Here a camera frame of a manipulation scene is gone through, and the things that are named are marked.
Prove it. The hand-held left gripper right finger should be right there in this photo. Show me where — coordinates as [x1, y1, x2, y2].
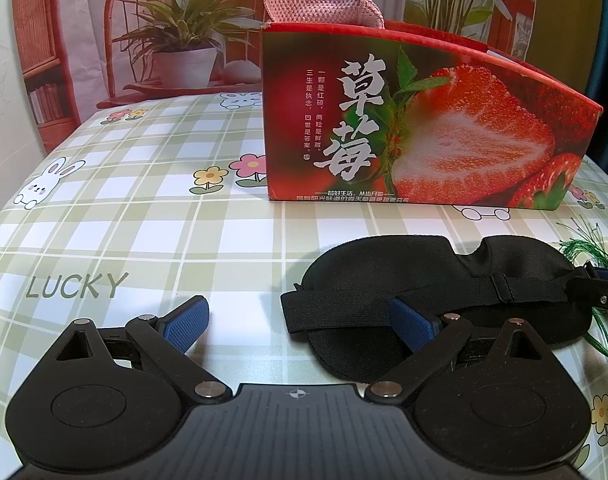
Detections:
[366, 297, 550, 407]

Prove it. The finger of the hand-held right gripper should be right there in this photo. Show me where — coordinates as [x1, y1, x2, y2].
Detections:
[569, 262, 608, 318]

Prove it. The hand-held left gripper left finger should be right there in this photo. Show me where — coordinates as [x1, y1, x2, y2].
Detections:
[36, 296, 233, 407]

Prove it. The green tasselled ornament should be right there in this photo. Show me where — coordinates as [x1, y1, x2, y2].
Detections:
[556, 215, 608, 376]

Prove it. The black eye mask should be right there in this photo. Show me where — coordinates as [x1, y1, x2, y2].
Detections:
[280, 234, 597, 382]

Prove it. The red strawberry print cardboard box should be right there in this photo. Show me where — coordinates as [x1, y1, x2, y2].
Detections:
[259, 20, 604, 211]

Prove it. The pink knitted cloth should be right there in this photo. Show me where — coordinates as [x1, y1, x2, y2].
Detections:
[262, 0, 386, 28]

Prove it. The green checked cartoon tablecloth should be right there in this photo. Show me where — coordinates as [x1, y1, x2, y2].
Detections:
[0, 89, 608, 480]

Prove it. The printed room scene wall tapestry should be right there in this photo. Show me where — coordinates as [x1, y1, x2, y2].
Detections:
[9, 0, 540, 156]

